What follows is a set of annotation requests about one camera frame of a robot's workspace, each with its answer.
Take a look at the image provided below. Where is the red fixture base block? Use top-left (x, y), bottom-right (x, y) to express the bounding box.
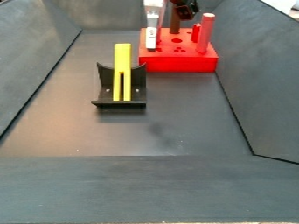
top-left (139, 28), bottom-right (219, 73)

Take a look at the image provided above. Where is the red star peg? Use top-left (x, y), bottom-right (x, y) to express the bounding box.
top-left (191, 23), bottom-right (202, 43)

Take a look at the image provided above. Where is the black curved regrasp stand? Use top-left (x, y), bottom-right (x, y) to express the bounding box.
top-left (91, 64), bottom-right (147, 109)

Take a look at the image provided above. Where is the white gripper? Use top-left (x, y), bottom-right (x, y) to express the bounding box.
top-left (144, 0), bottom-right (167, 49)

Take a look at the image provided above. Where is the red hexagonal tall peg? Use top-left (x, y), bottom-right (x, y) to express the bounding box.
top-left (196, 13), bottom-right (216, 54)

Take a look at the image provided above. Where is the yellow two-pronged square-circle object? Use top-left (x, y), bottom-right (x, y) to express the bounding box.
top-left (114, 43), bottom-right (131, 101)

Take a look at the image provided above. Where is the dark brown cylinder peg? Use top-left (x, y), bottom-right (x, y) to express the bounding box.
top-left (170, 4), bottom-right (180, 34)

